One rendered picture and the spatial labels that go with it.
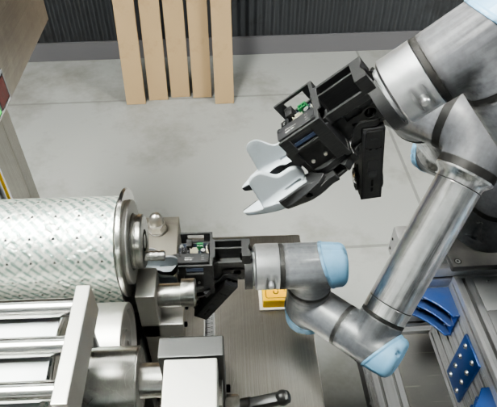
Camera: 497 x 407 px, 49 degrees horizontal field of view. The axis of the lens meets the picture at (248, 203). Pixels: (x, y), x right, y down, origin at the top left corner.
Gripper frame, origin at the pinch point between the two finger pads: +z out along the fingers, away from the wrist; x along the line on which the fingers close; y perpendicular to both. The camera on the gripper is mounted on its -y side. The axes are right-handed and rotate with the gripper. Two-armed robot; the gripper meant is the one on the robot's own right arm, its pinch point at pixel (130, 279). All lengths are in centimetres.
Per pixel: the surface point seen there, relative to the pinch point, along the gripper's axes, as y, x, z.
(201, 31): -72, -225, -3
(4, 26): 17, -55, 30
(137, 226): 19.8, 6.7, -4.6
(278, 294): -16.5, -7.9, -25.7
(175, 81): -99, -220, 13
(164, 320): 4.8, 11.3, -6.9
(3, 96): 9, -42, 29
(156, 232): -5.1, -14.9, -2.4
